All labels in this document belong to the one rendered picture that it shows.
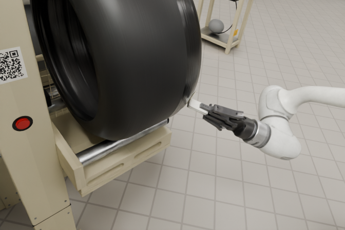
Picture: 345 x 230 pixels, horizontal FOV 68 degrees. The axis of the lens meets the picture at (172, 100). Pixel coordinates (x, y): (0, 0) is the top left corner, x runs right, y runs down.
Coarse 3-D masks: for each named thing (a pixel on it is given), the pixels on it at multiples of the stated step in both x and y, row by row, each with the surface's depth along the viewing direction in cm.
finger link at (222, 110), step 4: (216, 104) 81; (220, 108) 80; (224, 108) 81; (228, 108) 81; (216, 112) 80; (220, 112) 80; (224, 112) 80; (228, 112) 80; (232, 112) 80; (236, 112) 81; (240, 112) 81; (228, 116) 80; (232, 116) 80; (236, 116) 80; (240, 116) 80
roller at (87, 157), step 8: (168, 120) 92; (152, 128) 88; (136, 136) 84; (96, 144) 78; (104, 144) 78; (112, 144) 79; (120, 144) 80; (80, 152) 74; (88, 152) 75; (96, 152) 75; (104, 152) 77; (80, 160) 73; (88, 160) 74; (96, 160) 76
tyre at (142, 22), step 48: (48, 0) 83; (96, 0) 49; (144, 0) 52; (192, 0) 61; (48, 48) 84; (96, 48) 52; (144, 48) 52; (192, 48) 61; (96, 96) 96; (144, 96) 57
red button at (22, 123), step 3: (18, 120) 61; (21, 120) 61; (24, 120) 61; (27, 120) 62; (18, 123) 61; (21, 123) 61; (24, 123) 62; (27, 123) 62; (18, 126) 61; (21, 126) 62; (24, 126) 62; (27, 126) 63
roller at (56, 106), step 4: (52, 100) 91; (56, 100) 91; (60, 100) 91; (52, 104) 90; (56, 104) 90; (60, 104) 91; (64, 104) 92; (48, 108) 89; (52, 108) 90; (56, 108) 91; (60, 108) 92
